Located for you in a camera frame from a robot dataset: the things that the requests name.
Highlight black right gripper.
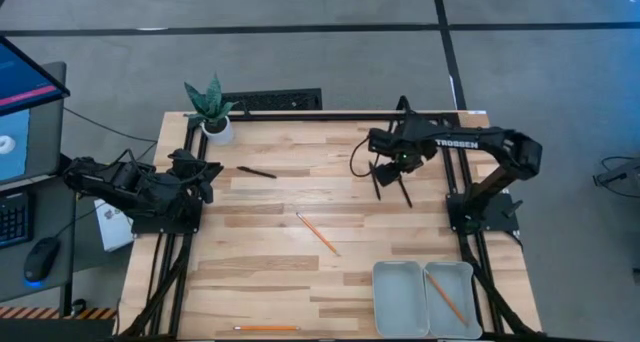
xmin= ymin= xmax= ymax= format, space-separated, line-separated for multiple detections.
xmin=368 ymin=126 xmax=437 ymax=187

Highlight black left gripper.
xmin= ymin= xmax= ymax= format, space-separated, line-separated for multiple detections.
xmin=168 ymin=148 xmax=225 ymax=205

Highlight orange pencil with eraser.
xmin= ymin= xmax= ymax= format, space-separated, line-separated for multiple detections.
xmin=232 ymin=324 xmax=302 ymax=332
xmin=295 ymin=211 xmax=341 ymax=257
xmin=424 ymin=270 xmax=469 ymax=327

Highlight grey plastic tray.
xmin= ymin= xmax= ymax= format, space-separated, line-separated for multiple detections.
xmin=371 ymin=260 xmax=431 ymax=339
xmin=423 ymin=260 xmax=484 ymax=340

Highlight white plant pot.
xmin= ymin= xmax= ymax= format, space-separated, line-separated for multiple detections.
xmin=199 ymin=115 xmax=235 ymax=146

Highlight green snake plant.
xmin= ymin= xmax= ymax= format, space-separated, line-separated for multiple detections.
xmin=183 ymin=72 xmax=240 ymax=128

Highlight white box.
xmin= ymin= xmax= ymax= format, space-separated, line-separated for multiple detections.
xmin=93 ymin=198 xmax=136 ymax=253

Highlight grey desk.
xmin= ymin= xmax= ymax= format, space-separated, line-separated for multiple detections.
xmin=0 ymin=60 xmax=77 ymax=303

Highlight black computer mouse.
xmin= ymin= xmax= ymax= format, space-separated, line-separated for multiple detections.
xmin=23 ymin=236 xmax=62 ymax=284

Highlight monitor with light blue screen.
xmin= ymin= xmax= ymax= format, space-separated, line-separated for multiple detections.
xmin=0 ymin=106 xmax=32 ymax=186

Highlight black keyboard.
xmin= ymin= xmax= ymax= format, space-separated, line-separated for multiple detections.
xmin=0 ymin=190 xmax=35 ymax=249

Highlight monitor with dark blue screen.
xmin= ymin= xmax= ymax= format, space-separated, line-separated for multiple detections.
xmin=0 ymin=35 xmax=71 ymax=118

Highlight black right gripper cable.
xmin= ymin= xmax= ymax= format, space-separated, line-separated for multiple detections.
xmin=348 ymin=136 xmax=381 ymax=179

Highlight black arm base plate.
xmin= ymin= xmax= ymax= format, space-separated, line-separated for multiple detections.
xmin=130 ymin=196 xmax=204 ymax=236
xmin=446 ymin=191 xmax=521 ymax=233

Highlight black aluminium table frame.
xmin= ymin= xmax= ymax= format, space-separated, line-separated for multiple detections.
xmin=117 ymin=109 xmax=546 ymax=342

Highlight black floor cable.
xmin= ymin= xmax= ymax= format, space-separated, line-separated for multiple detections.
xmin=62 ymin=105 xmax=160 ymax=144

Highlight black stand with cables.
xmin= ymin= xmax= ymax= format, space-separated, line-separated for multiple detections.
xmin=592 ymin=155 xmax=640 ymax=199

